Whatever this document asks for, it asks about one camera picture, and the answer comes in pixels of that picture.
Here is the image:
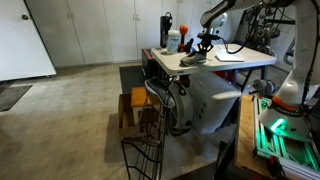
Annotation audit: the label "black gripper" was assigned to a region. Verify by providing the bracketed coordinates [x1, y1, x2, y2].
[198, 34, 215, 54]

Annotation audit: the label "grey sneaker with laces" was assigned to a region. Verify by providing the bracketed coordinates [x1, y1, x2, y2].
[179, 51, 208, 67]

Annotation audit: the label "orange power tool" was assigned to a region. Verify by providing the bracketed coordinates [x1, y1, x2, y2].
[177, 24, 190, 53]

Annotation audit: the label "white wipes canister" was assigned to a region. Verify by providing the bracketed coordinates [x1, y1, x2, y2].
[166, 29, 181, 55]

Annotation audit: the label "white folding table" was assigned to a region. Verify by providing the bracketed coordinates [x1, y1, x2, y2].
[150, 43, 278, 98]

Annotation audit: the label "white plastic storage bin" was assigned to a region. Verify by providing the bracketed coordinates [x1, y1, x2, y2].
[188, 72, 242, 135]

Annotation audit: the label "black case with red trim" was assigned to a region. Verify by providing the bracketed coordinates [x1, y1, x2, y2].
[141, 48, 168, 80]

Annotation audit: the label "grey round motor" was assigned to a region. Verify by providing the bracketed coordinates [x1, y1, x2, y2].
[252, 78, 278, 98]

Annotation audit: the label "dark rectangular floor mat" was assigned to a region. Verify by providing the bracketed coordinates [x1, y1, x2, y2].
[118, 65, 146, 95]

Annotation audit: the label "small wooden stool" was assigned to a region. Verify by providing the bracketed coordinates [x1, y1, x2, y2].
[129, 86, 158, 125]

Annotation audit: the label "wooden base board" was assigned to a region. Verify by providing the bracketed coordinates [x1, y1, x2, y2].
[234, 93, 273, 178]

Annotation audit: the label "brown cardboard box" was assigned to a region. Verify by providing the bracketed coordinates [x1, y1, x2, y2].
[117, 93, 136, 130]

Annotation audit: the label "white open door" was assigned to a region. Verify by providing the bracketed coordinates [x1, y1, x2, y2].
[0, 0, 57, 82]

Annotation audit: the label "grey door mat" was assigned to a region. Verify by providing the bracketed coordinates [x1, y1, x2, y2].
[0, 84, 33, 113]

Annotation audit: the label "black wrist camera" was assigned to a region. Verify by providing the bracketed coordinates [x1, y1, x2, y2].
[196, 31, 222, 39]

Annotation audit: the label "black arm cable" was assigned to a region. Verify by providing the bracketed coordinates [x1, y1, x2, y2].
[216, 3, 268, 55]

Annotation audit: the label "white wall cabinets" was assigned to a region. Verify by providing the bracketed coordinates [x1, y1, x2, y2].
[23, 0, 214, 69]

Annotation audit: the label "black wire shoe rack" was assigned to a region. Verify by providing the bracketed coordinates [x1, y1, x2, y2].
[119, 75, 178, 180]

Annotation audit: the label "aluminium frame with green light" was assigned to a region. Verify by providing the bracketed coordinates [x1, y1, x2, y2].
[252, 95, 320, 180]

